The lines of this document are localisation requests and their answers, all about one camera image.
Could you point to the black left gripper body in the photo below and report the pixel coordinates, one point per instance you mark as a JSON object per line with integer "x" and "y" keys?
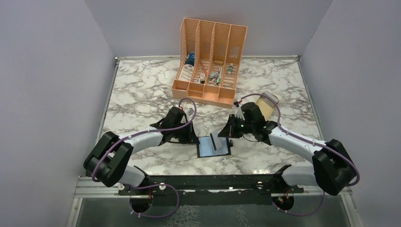
{"x": 181, "y": 134}

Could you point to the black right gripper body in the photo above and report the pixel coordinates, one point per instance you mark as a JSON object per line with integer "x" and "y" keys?
{"x": 241, "y": 126}

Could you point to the black leather card holder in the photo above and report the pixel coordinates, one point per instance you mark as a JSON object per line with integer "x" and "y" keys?
{"x": 205, "y": 147}

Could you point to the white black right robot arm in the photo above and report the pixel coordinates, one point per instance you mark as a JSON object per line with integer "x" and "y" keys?
{"x": 330, "y": 167}

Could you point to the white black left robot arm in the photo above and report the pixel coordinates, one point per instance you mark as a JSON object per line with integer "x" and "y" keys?
{"x": 108, "y": 161}

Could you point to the white label card pack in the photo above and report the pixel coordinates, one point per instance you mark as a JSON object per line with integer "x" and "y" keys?
{"x": 186, "y": 72}

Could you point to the beige oval tray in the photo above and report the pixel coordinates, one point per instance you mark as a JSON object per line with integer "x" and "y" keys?
{"x": 266, "y": 105}

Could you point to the blue tape roll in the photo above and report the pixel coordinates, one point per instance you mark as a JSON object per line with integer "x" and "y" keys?
{"x": 190, "y": 59}

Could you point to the green white marker pen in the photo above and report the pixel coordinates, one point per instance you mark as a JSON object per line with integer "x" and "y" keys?
{"x": 230, "y": 68}

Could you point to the orange plastic desk organizer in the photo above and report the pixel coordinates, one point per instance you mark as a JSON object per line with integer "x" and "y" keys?
{"x": 216, "y": 45}

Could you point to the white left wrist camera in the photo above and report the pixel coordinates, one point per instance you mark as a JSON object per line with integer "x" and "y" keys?
{"x": 189, "y": 112}

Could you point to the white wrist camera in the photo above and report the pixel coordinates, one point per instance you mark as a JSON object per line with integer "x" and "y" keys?
{"x": 239, "y": 113}
{"x": 189, "y": 112}

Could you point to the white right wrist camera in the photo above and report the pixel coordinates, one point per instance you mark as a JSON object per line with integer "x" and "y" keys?
{"x": 239, "y": 113}

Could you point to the black metal base rail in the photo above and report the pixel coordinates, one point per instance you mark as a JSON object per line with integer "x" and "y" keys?
{"x": 205, "y": 190}

